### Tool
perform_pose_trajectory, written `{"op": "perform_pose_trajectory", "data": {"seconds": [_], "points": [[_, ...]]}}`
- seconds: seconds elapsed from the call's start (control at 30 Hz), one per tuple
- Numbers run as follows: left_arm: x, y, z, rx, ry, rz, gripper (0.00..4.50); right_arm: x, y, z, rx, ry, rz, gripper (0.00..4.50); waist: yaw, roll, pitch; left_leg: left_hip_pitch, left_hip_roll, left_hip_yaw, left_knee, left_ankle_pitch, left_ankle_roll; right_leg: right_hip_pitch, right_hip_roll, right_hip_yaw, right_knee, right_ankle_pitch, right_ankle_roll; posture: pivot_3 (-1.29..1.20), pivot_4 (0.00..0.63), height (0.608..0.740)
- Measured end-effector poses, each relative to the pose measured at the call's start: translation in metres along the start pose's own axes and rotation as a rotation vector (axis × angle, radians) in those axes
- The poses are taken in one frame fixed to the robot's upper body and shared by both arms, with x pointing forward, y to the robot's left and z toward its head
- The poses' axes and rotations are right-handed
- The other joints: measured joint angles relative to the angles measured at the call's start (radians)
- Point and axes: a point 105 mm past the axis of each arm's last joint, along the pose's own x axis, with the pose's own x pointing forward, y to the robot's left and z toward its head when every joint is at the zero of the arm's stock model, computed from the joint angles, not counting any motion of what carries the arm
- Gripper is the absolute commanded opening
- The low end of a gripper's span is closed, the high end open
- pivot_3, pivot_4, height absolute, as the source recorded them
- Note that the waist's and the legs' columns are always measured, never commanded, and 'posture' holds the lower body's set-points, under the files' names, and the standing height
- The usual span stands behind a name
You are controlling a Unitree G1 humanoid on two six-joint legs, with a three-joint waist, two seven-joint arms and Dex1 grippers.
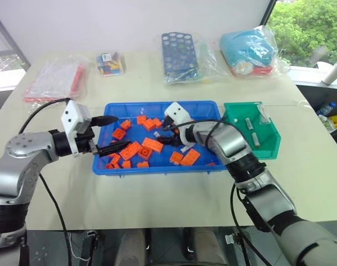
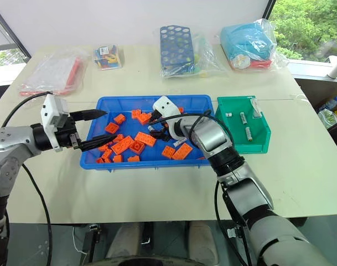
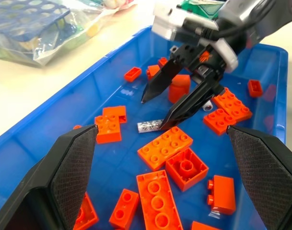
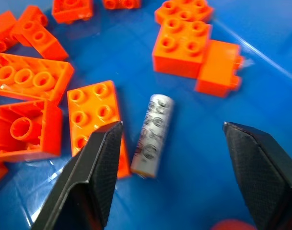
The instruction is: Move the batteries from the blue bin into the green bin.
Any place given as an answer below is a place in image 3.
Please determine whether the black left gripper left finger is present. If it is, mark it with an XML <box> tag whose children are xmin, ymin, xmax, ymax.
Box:
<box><xmin>0</xmin><ymin>124</ymin><xmax>99</xmax><ymax>230</ymax></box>

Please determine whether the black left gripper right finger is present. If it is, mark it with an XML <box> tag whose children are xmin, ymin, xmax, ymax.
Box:
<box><xmin>226</xmin><ymin>125</ymin><xmax>292</xmax><ymax>230</ymax></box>

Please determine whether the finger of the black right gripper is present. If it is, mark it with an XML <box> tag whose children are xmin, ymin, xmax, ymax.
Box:
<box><xmin>140</xmin><ymin>58</ymin><xmax>185</xmax><ymax>104</ymax></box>
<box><xmin>159</xmin><ymin>73</ymin><xmax>226</xmax><ymax>131</ymax></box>

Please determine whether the green plastic bin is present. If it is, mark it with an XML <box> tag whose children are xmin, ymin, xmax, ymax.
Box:
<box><xmin>178</xmin><ymin>0</ymin><xmax>229</xmax><ymax>21</ymax></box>

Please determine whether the blue plastic bin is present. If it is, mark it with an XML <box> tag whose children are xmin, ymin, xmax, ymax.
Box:
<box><xmin>0</xmin><ymin>25</ymin><xmax>289</xmax><ymax>230</ymax></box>

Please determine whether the orange rounded cylinder block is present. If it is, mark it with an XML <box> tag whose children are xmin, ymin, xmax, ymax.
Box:
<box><xmin>168</xmin><ymin>74</ymin><xmax>191</xmax><ymax>104</ymax></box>

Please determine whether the orange four-stud brick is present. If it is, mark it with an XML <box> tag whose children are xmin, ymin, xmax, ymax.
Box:
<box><xmin>207</xmin><ymin>174</ymin><xmax>236</xmax><ymax>216</ymax></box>
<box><xmin>72</xmin><ymin>191</ymin><xmax>99</xmax><ymax>230</ymax></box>
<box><xmin>94</xmin><ymin>115</ymin><xmax>123</xmax><ymax>145</ymax></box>
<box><xmin>102</xmin><ymin>105</ymin><xmax>128</xmax><ymax>124</ymax></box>
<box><xmin>203</xmin><ymin>108</ymin><xmax>237</xmax><ymax>136</ymax></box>
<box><xmin>165</xmin><ymin>147</ymin><xmax>210</xmax><ymax>192</ymax></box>

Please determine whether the orange eight-stud brick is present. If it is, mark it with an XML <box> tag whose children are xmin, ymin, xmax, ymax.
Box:
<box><xmin>136</xmin><ymin>170</ymin><xmax>184</xmax><ymax>230</ymax></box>
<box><xmin>212</xmin><ymin>87</ymin><xmax>253</xmax><ymax>123</ymax></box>
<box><xmin>137</xmin><ymin>126</ymin><xmax>194</xmax><ymax>172</ymax></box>

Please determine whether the orange two-stud brick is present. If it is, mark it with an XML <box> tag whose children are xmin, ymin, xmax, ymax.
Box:
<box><xmin>108</xmin><ymin>188</ymin><xmax>140</xmax><ymax>230</ymax></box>

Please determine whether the clear plastic bag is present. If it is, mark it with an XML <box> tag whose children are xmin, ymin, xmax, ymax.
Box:
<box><xmin>0</xmin><ymin>0</ymin><xmax>138</xmax><ymax>69</ymax></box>

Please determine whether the blue mesh basket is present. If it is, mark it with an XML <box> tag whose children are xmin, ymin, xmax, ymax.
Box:
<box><xmin>0</xmin><ymin>0</ymin><xmax>71</xmax><ymax>43</ymax></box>

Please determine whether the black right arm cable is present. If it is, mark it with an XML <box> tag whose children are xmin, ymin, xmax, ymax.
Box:
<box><xmin>195</xmin><ymin>0</ymin><xmax>289</xmax><ymax>40</ymax></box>

